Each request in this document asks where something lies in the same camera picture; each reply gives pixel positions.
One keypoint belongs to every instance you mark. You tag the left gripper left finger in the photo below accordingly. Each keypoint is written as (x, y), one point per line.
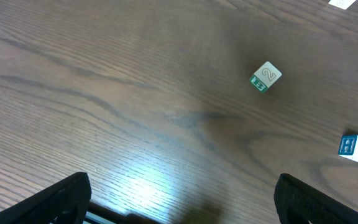
(67, 201)

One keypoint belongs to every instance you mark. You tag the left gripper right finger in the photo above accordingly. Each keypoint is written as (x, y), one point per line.
(299, 203)

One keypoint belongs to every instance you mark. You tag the wooden block green side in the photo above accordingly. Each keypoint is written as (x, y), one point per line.
(265, 77)

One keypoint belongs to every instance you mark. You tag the plain wooden block upper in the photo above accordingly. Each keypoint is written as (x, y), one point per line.
(342, 4)

